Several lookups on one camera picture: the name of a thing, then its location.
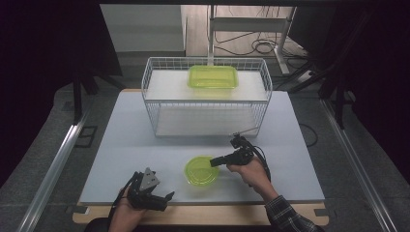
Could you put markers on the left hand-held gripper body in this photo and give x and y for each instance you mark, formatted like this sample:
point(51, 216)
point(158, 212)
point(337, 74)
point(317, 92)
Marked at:
point(145, 188)

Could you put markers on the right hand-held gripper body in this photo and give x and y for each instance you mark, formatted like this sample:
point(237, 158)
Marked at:
point(241, 151)

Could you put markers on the round clear container green lid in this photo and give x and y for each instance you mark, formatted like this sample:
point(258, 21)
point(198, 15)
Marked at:
point(200, 170)

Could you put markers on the rectangular clear container green lid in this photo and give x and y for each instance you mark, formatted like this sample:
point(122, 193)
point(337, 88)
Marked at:
point(212, 77)

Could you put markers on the person's right hand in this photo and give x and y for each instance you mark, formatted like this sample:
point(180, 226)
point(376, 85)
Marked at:
point(253, 175)

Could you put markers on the person's left hand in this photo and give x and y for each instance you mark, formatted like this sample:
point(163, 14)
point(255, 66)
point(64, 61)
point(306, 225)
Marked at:
point(125, 216)

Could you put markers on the light grey table mat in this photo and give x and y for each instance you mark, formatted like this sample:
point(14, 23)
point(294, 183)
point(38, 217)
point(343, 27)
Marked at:
point(135, 154)

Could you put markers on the black stand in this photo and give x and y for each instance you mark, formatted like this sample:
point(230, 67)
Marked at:
point(83, 87)
point(328, 80)

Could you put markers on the white cabinet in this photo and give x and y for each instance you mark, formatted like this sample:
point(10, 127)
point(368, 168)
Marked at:
point(143, 29)

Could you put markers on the aluminium rail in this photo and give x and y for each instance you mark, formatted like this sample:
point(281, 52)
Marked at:
point(354, 161)
point(51, 170)

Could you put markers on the white desk frame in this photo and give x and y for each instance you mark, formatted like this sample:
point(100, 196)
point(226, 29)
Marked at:
point(248, 24)

